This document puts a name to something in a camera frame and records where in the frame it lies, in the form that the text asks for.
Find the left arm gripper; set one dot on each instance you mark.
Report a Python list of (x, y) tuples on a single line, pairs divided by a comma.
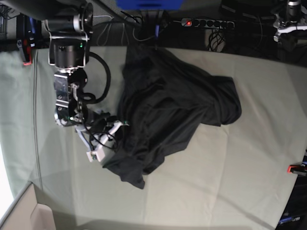
[(285, 27)]

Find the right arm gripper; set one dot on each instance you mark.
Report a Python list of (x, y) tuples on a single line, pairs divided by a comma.
[(104, 137)]

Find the black t-shirt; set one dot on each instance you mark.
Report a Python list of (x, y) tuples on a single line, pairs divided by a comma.
[(163, 102)]

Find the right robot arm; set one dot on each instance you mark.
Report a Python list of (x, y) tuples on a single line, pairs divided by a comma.
[(70, 28)]

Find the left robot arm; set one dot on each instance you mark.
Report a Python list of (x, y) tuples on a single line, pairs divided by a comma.
[(290, 16)]

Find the black power strip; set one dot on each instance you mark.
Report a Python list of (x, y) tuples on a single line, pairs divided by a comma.
[(208, 24)]

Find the beige cardboard box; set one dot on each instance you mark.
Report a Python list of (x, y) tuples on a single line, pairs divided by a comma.
[(25, 213)]

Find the left black orange clamp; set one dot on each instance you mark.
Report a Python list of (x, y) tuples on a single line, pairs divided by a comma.
[(28, 31)]

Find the black orange clamp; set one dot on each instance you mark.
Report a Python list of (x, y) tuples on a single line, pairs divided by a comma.
[(299, 169), (28, 31)]

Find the blue plastic box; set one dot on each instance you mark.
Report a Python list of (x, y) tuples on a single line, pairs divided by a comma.
[(149, 4)]

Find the right black orange clamp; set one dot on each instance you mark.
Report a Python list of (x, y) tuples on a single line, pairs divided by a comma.
[(299, 169)]

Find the light green table cloth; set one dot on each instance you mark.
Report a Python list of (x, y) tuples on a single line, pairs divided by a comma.
[(231, 177)]

